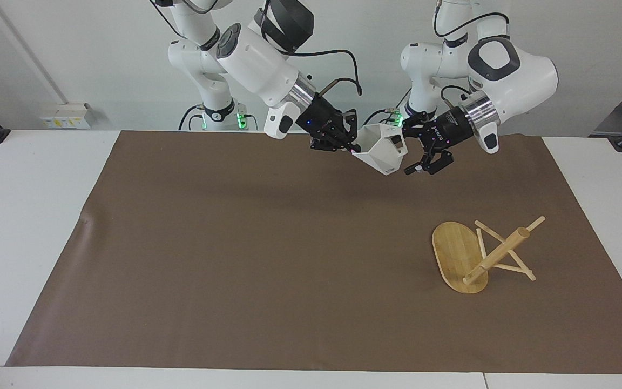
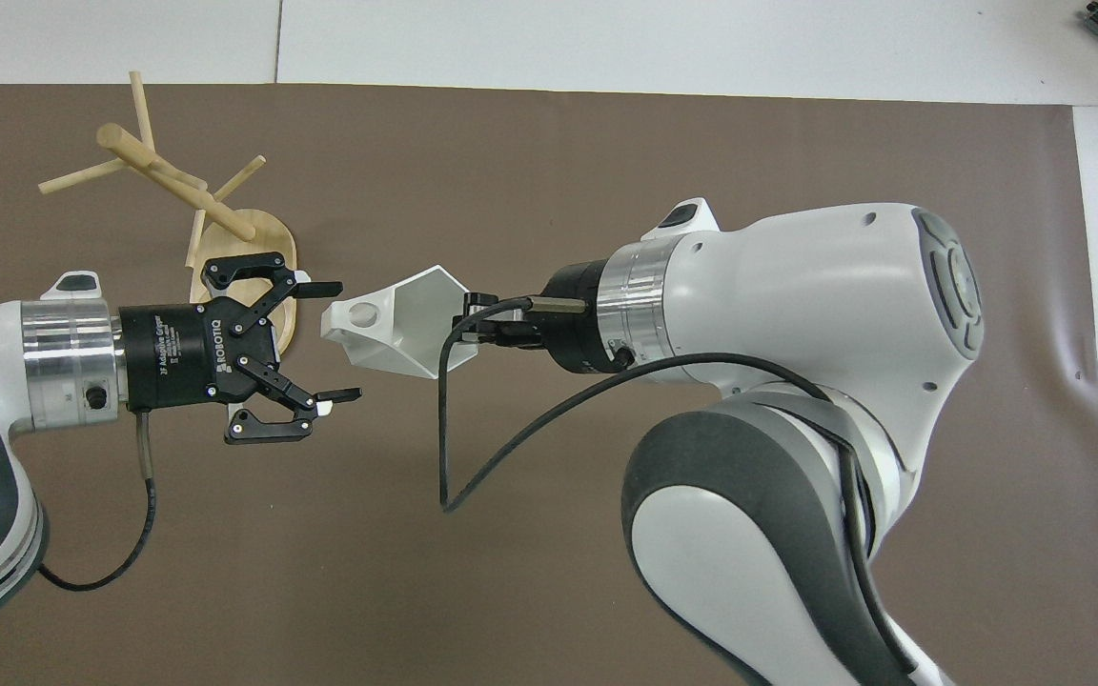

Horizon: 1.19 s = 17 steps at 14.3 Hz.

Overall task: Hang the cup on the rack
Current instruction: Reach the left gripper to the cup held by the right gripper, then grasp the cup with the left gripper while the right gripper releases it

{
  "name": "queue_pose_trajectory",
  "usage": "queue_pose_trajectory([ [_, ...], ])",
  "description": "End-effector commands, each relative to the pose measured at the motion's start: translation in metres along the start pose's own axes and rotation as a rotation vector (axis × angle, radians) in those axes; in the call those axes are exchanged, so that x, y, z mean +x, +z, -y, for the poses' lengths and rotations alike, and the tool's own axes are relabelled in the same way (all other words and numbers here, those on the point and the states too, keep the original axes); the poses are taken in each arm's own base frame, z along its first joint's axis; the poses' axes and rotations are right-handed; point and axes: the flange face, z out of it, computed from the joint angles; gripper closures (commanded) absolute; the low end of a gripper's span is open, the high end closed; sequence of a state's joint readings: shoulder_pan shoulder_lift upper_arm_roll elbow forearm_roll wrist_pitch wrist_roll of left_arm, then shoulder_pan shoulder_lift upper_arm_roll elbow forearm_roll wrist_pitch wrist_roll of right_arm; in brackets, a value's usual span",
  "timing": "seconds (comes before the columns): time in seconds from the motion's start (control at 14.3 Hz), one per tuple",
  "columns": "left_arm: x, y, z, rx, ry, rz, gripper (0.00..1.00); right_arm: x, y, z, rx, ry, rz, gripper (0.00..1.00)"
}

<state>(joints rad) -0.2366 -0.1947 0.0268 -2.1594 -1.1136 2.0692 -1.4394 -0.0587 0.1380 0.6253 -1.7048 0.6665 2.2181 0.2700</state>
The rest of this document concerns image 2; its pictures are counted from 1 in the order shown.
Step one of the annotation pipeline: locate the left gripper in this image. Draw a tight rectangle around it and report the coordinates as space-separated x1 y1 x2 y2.
118 251 363 447

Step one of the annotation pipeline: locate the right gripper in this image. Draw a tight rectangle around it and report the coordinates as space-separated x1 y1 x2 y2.
498 259 610 376

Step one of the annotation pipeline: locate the white angular cup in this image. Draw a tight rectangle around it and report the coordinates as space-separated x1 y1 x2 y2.
320 265 481 381

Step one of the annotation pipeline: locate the wooden cup rack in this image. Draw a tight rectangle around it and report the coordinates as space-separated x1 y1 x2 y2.
37 71 305 350

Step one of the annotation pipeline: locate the black cable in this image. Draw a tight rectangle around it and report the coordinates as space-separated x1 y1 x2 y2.
437 295 880 573
37 410 158 593

